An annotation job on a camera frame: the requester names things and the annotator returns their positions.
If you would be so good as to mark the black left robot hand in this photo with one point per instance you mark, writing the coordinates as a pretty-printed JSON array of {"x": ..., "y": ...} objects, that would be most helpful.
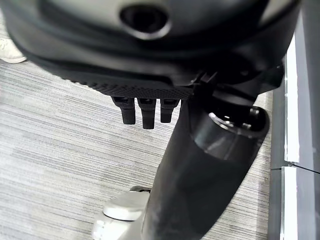
[{"x": 155, "y": 62}]

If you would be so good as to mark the person's white shoe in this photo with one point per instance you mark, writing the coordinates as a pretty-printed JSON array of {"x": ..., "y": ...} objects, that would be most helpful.
[{"x": 11, "y": 51}]

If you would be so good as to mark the silver robot leg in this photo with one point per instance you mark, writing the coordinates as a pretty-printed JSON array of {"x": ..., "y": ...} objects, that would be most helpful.
[{"x": 117, "y": 212}]

